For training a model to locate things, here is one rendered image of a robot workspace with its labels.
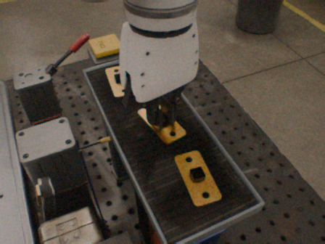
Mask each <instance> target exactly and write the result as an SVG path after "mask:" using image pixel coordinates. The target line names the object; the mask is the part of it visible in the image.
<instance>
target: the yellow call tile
mask: <svg viewBox="0 0 325 244"><path fill-rule="evenodd" d="M89 46H90V47H91V49H92V50H93V53H94V55H95V56H96V58H101V57H105V56H107V55H112V54H116V53H118V52H120V41H119V40H118V38H117V37H116V35H115V34H111V35H108V36H102V37H99V38H96V39H90V40H89Z"/></svg>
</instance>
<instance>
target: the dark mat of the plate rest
mask: <svg viewBox="0 0 325 244"><path fill-rule="evenodd" d="M116 66H120V64H116V65H112V66H108V67H105V68H102V69H98V70H94V71H91V72H87V73H86V74H87V76H88V78H89V80H90V82H91V85H92V87H93V90H94V91H95V94H96V96H97V99H98V100H99V103H100V104H101V106H102V109H103V111H104V113H105V115H106V117H107V119H108V122H109V123H110V126H111V128H112V130H113V132H114V133H115V137H116V138H117V140H118V142H119V144H120V147H121V149H122V151H123V153H124V154H125V157H126V159H127V161H128V163H129V165H130V167H131V169H132V172H133V174H134V176H135V178H136V180H137V182H138V183H139V186H140V188H141V190H142V192H143V193H144V197H145V198H146V200H147V202H148V204H149V207H150V208H151V210H152V213H153V214H154V217H155V218H156V220H157V223H158V224H159V227H160V229H161V230H162V232H163V235H164V236H165V239H166V240H167V242H168V244H174V243H177V242H180V241H181V240H184V239H186V238H188V237H190V236H192V235H195V234H197V233H199V232H201V231H203V230H204V229H207V228H209V227H212V226H213V225H215V224H218V223H219V222H222V221H223V220H227V219H228V218H231V217H232V216H236V215H237V214H239V213H241V212H243V211H246V210H247V209H248V208H251V207H253V206H256V205H257V204H258V202H257V201H256V199H255V198H254V196H252V194H251V192H250V191H249V190H248V188H247V186H245V184H244V182H243V181H242V180H241V178H239V176H238V175H237V173H236V172H235V170H234V169H233V167H231V165H230V163H229V162H228V161H227V160H226V158H225V156H223V153H221V151H220V150H219V149H218V147H216V145H215V143H214V142H213V140H212V139H211V138H210V136H209V135H208V134H207V132H206V131H205V130H204V129H203V127H202V125H200V123H199V121H198V120H197V119H196V118H195V116H194V115H193V113H192V112H191V111H190V109H189V108H188V107H187V105H186V103H184V101H183V100H182V98H181V100H179V101H178V102H177V108H176V123H178V124H179V125H180V126H181V128H183V130H185V131H186V136H184V137H182V138H180V139H179V140H176V141H175V142H173V143H171V144H170V145H167V144H166V143H164V142H163V141H162V140H161V138H159V137H158V135H156V133H155V132H154V131H153V130H152V129H151V128H150V127H149V125H148V124H147V123H146V122H145V121H144V119H143V118H141V116H140V115H139V110H140V109H141V107H137V108H129V109H127V108H126V107H125V106H124V105H123V103H122V99H123V97H121V98H115V96H114V94H113V91H112V89H111V85H110V82H109V80H108V77H107V74H106V72H105V70H106V69H107V68H113V67H116ZM195 150H196V151H198V152H199V153H200V154H201V156H202V159H203V160H204V162H205V164H206V166H207V168H208V170H209V172H210V175H211V176H212V178H213V180H214V182H215V184H216V185H217V188H218V190H219V192H220V193H221V200H219V201H216V202H214V203H209V204H207V205H206V206H200V207H196V206H195V205H194V203H193V202H192V198H191V197H190V195H189V192H188V190H187V188H186V185H185V183H184V181H183V178H182V176H181V175H180V171H179V170H178V166H177V165H176V162H175V157H176V156H177V155H182V154H184V153H187V152H192V151H195Z"/></svg>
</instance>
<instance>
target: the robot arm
mask: <svg viewBox="0 0 325 244"><path fill-rule="evenodd" d="M123 10H124V15H125V19H126V20H127V22H126V23H123V29H122V33H121V37H120V82H121V84H122V86H123V88H124V89H125V94H124V96H123V99H122V103H123V105H124V106H125V107H126V108H127V109H129V108H137V107H141V108H144V109H146V118H147V121H148V123H149V124H150V125H153V126H154V127H155V128H156V129H157V130H158V131H159V130H162V128H163V113H164V114H165V115H166V116H167V117H168V121H169V122H170V123H175V122H176V108H177V102H178V101H179V100H181V93H182V92H183V90H184V89H185V87H186V86H187V84H188V83H190V81H192V79H194V78H195V77H197V68H198V63H199V39H198V31H197V21H196V19H197V10H198V0H123ZM159 96H161V109H160V108H159V98H158V97H159Z"/></svg>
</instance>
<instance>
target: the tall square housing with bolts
mask: <svg viewBox="0 0 325 244"><path fill-rule="evenodd" d="M15 137H16V140H17V149H18V153H19V157H20V162H21V164H22V165H23V167H24V169H25V171H26V172H27V174H28V176H29V178H30V180H31V181H32V183H33V185H34V187H36V185H37V184H38V179H42V178H44V177H49V176H50V177H51V178H52V184H53V186H54V194H55V200H56V209H57V217H58V216H62V215H65V214H68V213H70V212H73V211H77V210H78V209H80V208H83V207H86V206H89V207H91V208H92V209H93V210H94V214H95V216H96V218H97V222H98V224H99V228H100V230H101V232H102V236H103V238H104V240H107V239H109V238H110V235H109V233H108V232H110V229H108V227H109V225H108V224H106V223H107V220H105V219H103V215H102V212H101V211H100V207H99V204H98V200H97V198H96V195H95V191H94V188H93V186H92V182H91V179H90V175H89V172H88V170H87V166H86V163H85V159H84V157H83V153H82V149H81V148H80V145H79V141H78V139H75V138H74V136H73V133H72V130H71V127H70V124H69V120H68V119H67V118H58V119H56V120H53V121H49V122H47V123H42V124H40V125H36V126H34V127H30V128H28V129H23V130H22V131H18V132H17V133H16V135H15ZM81 159H82V160H81ZM82 161H83V162H82ZM84 168H85V170H84ZM85 171H86V173H85ZM86 175H87V176H86ZM87 177H88V178H87ZM87 180H88V181H89V183H90V187H91V190H92V192H93V196H94V199H95V201H96V205H97V207H98V210H99V213H100V215H101V216H100V215H99V214H97V213H96V209H95V207H94V202H93V200H92V199H91V195H90V193H89V189H88V187H87V186H86V185H85V184H88V182H87ZM107 230H108V231H107Z"/></svg>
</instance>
